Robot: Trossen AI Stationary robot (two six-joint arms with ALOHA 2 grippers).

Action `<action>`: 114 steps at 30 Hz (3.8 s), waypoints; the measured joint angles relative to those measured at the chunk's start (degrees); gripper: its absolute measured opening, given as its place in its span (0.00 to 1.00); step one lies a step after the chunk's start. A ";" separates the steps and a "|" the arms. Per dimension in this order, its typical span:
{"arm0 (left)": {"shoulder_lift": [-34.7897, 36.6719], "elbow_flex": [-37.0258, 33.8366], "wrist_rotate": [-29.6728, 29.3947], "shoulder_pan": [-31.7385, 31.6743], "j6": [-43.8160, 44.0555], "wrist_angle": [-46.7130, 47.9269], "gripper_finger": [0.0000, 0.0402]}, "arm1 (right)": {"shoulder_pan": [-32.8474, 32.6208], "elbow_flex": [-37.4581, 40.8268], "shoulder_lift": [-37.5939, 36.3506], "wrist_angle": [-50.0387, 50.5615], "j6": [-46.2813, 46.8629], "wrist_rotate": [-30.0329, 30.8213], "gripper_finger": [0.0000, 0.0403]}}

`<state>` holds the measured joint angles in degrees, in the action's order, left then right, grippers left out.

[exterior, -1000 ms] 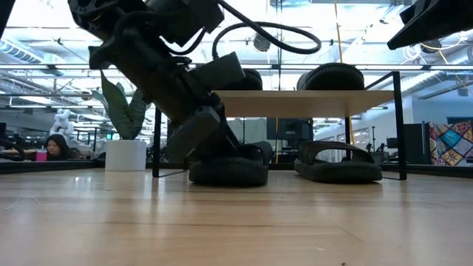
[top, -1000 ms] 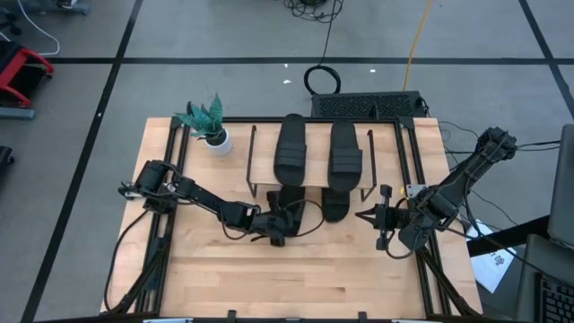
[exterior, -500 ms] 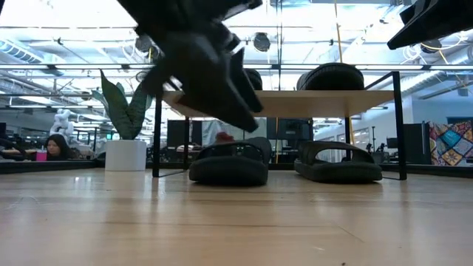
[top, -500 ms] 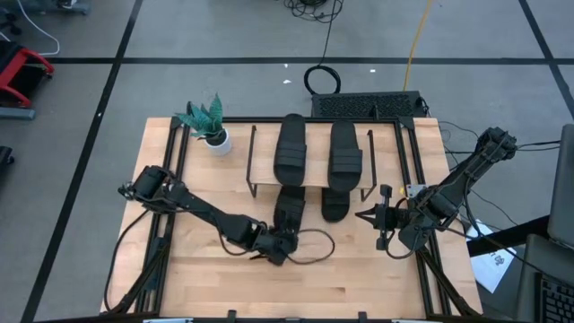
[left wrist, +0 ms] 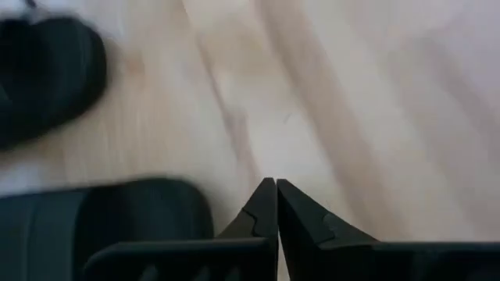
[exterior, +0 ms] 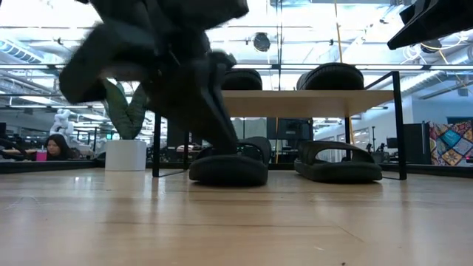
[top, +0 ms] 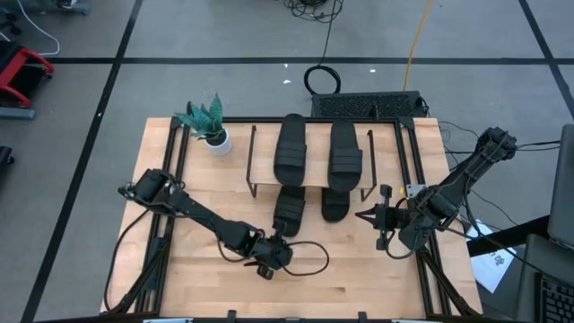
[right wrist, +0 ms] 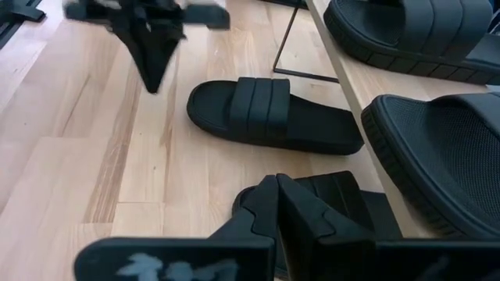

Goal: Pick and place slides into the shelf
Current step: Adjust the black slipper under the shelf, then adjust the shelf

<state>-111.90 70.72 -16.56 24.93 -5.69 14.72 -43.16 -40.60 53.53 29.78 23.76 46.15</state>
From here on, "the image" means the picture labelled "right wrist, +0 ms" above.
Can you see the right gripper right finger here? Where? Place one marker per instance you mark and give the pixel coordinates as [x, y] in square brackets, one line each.
[332, 253]

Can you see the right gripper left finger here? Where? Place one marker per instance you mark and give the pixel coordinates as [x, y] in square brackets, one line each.
[195, 257]

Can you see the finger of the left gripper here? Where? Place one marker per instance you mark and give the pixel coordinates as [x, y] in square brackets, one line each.
[164, 47]
[138, 47]

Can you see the black rubber slide sandal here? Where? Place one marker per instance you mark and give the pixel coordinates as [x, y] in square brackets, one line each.
[258, 105]
[410, 31]
[351, 195]
[437, 156]

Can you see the wooden shelf board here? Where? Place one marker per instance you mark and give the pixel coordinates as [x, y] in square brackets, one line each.
[371, 87]

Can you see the black table edge rail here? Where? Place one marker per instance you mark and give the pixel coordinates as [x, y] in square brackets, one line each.
[23, 13]

